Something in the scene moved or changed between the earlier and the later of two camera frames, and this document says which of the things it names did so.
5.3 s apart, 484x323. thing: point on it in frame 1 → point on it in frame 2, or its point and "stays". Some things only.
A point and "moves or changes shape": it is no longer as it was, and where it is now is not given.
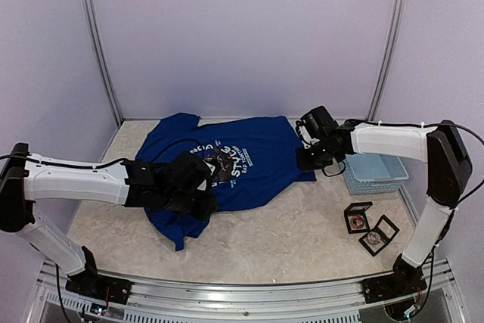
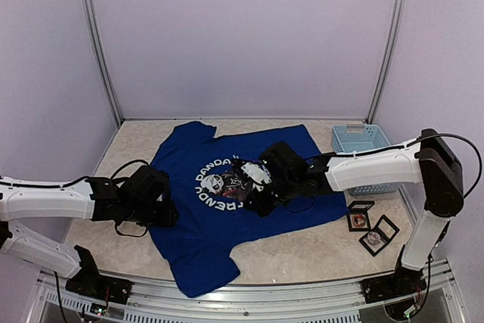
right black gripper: [305, 166] → [259, 208]
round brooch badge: [357, 222] stays
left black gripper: [204, 212] → [167, 218]
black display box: [356, 218] stays
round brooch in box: [373, 238] stays
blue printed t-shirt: [251, 156] moves or changes shape
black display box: [378, 237] stays
